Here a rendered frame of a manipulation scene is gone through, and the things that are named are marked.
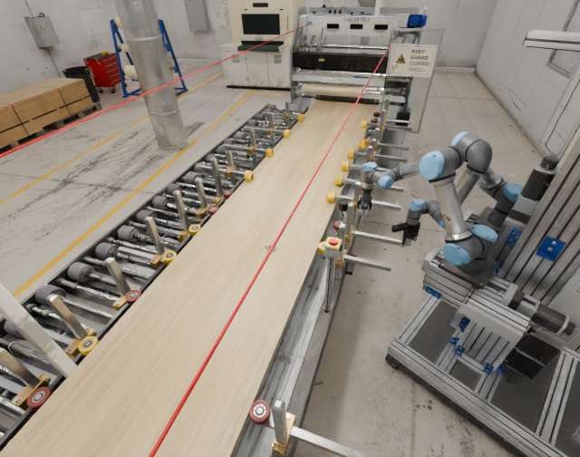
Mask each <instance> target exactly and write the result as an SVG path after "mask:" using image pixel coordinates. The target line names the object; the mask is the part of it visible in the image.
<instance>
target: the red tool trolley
mask: <svg viewBox="0 0 580 457"><path fill-rule="evenodd" d="M83 60H84V62H85V65H86V66H88V67H89V66H90V67H91V68H92V71H91V72H92V73H93V74H94V76H95V77H94V76H93V74H92V76H93V80H94V83H95V86H96V87H97V88H98V92H99V93H102V92H103V90H102V89H101V87H110V91H111V93H115V91H114V89H113V88H112V87H115V85H116V84H118V83H121V76H120V71H119V66H118V62H117V56H116V53H111V54H109V55H102V53H98V54H95V55H93V56H90V57H87V58H83ZM91 68H90V69H91Z"/></svg>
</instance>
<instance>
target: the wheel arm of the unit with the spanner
mask: <svg viewBox="0 0 580 457"><path fill-rule="evenodd" d="M355 231H356V230H353V232H352V236H353V235H354V233H355ZM354 236H355V237H357V238H366V239H370V240H375V241H379V242H383V243H388V244H393V245H397V246H400V245H401V239H396V238H388V237H384V236H379V235H374V234H370V233H365V232H361V231H356V233H355V235H354Z"/></svg>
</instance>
